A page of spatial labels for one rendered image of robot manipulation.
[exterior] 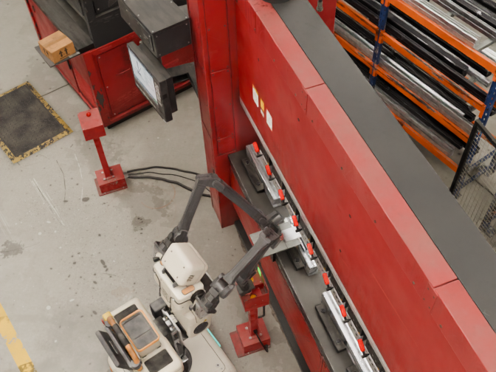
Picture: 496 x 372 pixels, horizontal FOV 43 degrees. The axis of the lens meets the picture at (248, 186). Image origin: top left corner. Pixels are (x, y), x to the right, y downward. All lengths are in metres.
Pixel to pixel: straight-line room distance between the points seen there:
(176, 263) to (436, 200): 1.50
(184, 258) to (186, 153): 2.39
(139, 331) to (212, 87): 1.52
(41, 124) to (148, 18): 2.59
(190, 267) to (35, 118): 3.28
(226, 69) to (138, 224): 1.84
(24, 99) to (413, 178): 4.64
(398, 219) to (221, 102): 1.95
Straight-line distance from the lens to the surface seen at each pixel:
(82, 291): 5.00
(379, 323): 2.96
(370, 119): 2.71
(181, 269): 3.36
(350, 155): 2.56
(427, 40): 5.03
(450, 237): 2.40
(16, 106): 6.44
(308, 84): 2.83
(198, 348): 4.33
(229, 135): 4.30
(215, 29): 3.68
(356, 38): 5.51
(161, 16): 3.84
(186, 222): 3.55
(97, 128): 4.90
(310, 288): 3.83
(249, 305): 3.94
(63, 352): 4.82
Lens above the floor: 4.23
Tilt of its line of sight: 52 degrees down
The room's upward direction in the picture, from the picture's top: 3 degrees counter-clockwise
